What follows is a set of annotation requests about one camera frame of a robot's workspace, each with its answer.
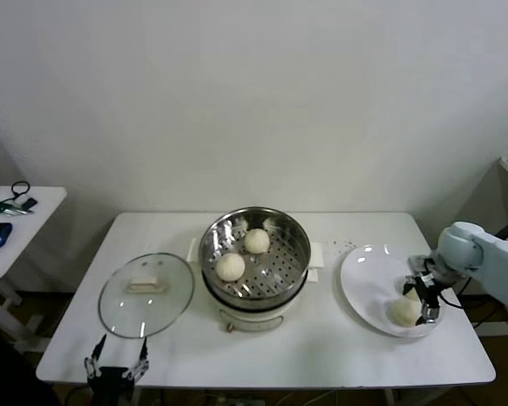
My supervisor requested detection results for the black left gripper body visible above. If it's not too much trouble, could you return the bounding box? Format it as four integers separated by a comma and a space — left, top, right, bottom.
87, 366, 136, 406

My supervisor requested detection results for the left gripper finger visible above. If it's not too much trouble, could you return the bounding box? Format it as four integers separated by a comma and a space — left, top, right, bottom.
83, 333, 108, 378
125, 337, 152, 381

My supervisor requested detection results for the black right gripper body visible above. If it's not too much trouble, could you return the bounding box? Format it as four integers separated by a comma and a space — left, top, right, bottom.
411, 272, 445, 313

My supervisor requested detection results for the round glass pot lid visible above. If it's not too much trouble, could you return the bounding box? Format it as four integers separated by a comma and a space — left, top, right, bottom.
98, 252, 196, 339

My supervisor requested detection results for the perforated steel steamer basket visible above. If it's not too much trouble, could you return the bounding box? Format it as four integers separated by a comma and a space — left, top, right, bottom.
188, 206, 326, 304

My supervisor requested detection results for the black cable loop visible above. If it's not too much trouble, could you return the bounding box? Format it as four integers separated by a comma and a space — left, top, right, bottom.
0, 180, 31, 204

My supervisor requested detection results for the person in dark clothes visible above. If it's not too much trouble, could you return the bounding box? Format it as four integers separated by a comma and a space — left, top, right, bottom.
0, 315, 64, 406

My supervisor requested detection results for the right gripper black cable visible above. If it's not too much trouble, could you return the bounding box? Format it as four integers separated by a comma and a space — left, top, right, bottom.
439, 291, 465, 310

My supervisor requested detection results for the small white side table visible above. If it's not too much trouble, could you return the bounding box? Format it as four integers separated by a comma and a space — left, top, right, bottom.
0, 185, 68, 352

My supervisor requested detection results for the round white plate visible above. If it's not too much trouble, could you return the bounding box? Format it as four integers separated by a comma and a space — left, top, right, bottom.
340, 244, 448, 338

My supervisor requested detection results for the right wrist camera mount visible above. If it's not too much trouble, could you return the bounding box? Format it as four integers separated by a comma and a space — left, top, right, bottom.
407, 255, 433, 274

